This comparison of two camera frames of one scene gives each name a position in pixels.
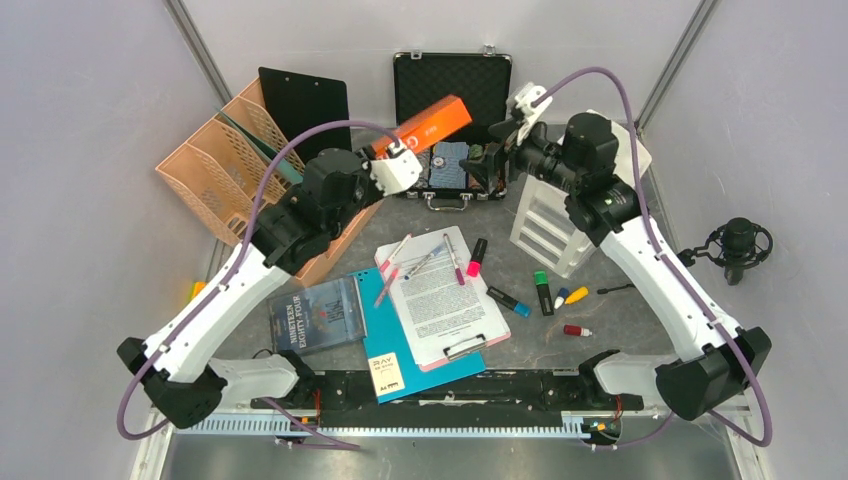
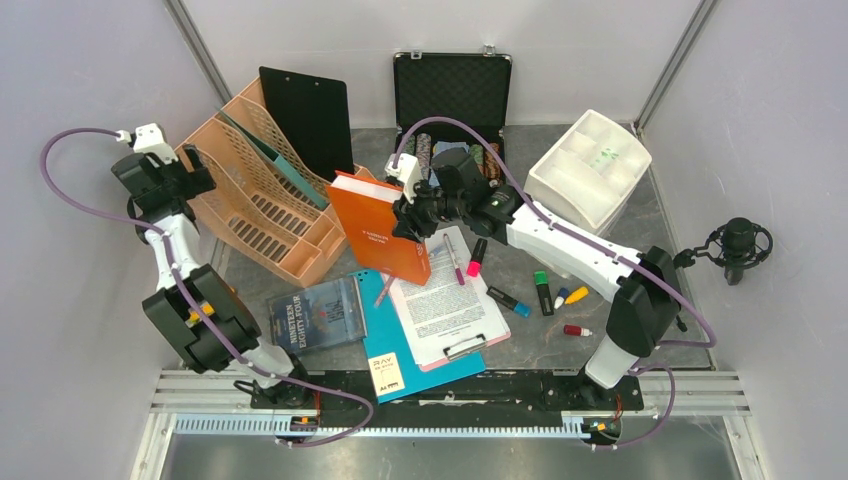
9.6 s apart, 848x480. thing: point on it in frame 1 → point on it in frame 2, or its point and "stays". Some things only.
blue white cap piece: x=563 y=294 stays
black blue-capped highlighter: x=520 y=309 stays
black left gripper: x=374 y=188 → x=197 y=182
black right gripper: x=488 y=169 → x=411 y=224
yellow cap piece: x=577 y=295 stays
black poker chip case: x=482 y=80 stays
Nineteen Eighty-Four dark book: x=317 y=317 stays
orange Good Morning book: x=436 y=122 → x=365 y=210
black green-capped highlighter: x=541 y=283 stays
